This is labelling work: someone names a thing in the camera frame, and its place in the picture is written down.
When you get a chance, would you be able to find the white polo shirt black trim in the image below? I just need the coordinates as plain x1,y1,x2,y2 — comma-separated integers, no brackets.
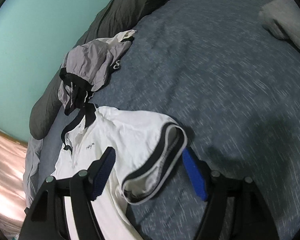
53,103,187,239

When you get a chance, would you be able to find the light grey sheet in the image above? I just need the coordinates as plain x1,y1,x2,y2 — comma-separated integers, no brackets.
23,137,43,208

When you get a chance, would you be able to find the pink curtain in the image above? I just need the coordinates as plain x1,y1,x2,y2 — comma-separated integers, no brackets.
0,135,27,239

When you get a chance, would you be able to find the grey black jacket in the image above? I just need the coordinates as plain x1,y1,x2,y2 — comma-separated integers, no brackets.
58,29,136,115

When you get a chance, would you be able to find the blue patterned bed cover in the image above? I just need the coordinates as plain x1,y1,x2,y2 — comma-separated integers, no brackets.
37,0,300,240

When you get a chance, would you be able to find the dark grey long pillow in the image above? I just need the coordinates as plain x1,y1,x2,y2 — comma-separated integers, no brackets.
29,0,184,140

